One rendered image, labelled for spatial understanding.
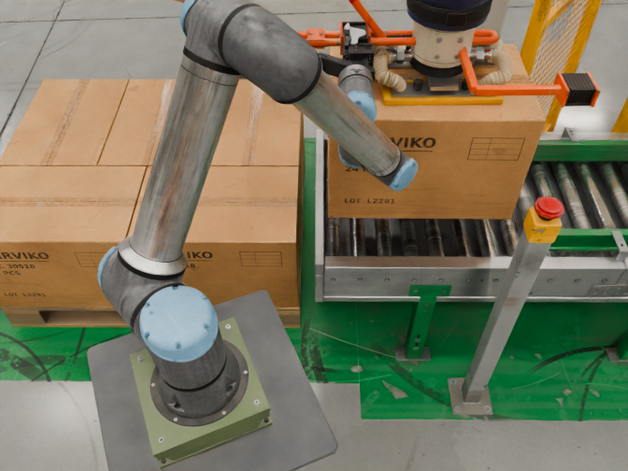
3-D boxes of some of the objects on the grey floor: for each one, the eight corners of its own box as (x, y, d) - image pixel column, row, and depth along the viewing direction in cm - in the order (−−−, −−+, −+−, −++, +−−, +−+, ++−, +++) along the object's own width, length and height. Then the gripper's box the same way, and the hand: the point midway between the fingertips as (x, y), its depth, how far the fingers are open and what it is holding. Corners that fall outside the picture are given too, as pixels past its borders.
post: (477, 388, 226) (555, 206, 152) (479, 404, 222) (563, 225, 147) (459, 388, 226) (529, 206, 152) (462, 404, 222) (535, 225, 147)
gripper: (372, 99, 159) (368, 56, 173) (376, 55, 149) (371, 14, 163) (340, 99, 159) (338, 56, 173) (342, 55, 149) (340, 14, 163)
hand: (345, 37), depth 167 cm, fingers closed on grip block, 7 cm apart
